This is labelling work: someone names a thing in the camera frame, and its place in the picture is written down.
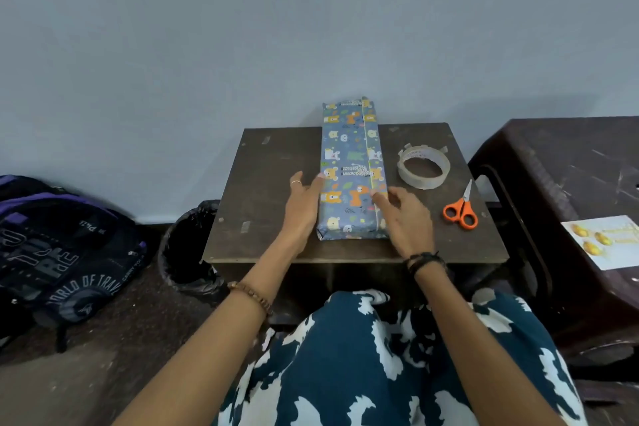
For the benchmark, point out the person's left hand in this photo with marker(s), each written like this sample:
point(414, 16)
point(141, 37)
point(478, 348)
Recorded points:
point(302, 213)

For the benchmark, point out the person's right hand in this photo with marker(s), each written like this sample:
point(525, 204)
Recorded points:
point(407, 223)

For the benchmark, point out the clear tape roll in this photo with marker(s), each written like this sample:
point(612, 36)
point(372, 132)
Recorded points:
point(424, 181)

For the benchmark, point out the blue animal-print wrapping paper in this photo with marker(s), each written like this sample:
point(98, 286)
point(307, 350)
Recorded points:
point(349, 171)

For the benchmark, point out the white card with gold stickers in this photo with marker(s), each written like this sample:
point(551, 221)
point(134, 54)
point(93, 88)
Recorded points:
point(606, 246)

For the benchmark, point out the person's left forearm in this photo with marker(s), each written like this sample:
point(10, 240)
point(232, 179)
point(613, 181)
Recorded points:
point(199, 351)

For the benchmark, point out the person's right forearm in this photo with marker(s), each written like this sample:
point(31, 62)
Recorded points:
point(479, 346)

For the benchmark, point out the small brown wooden table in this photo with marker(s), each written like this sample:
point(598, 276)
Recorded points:
point(269, 191)

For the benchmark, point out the black trash bin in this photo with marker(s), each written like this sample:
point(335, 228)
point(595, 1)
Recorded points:
point(184, 256)

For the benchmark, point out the teal white patterned trousers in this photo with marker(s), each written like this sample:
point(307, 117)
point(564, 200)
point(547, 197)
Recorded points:
point(359, 366)

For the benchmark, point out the brown plastic stool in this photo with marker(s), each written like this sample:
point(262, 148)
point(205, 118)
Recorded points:
point(549, 166)

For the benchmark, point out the black purple backpack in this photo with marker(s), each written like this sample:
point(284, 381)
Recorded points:
point(60, 251)

